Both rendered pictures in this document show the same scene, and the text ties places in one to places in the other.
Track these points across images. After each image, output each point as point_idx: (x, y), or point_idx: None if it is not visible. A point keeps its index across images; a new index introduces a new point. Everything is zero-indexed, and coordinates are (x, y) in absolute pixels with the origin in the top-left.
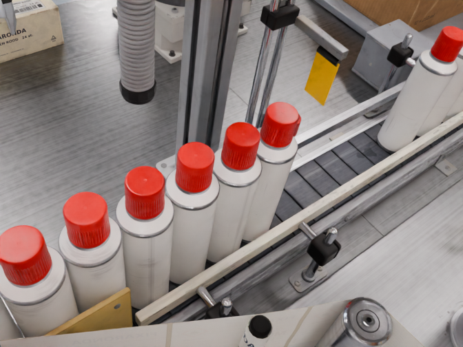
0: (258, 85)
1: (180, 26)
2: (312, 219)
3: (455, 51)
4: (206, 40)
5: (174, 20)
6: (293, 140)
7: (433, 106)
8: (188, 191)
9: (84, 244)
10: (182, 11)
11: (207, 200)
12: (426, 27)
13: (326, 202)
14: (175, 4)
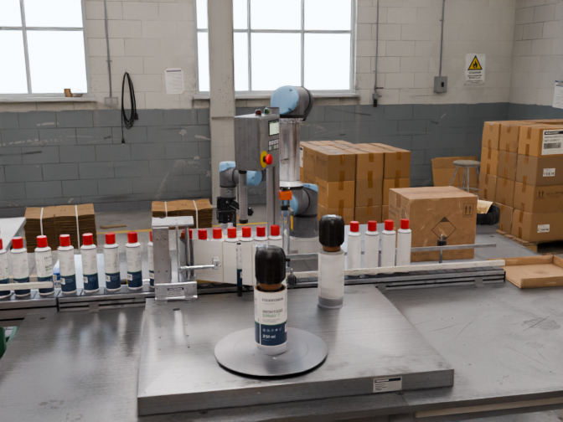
0: (281, 229)
1: (294, 244)
2: (298, 281)
3: (353, 227)
4: (268, 216)
5: (291, 239)
6: (280, 236)
7: (356, 251)
8: (243, 236)
9: (214, 237)
10: (296, 238)
11: (247, 239)
12: (427, 259)
13: (302, 272)
14: (295, 236)
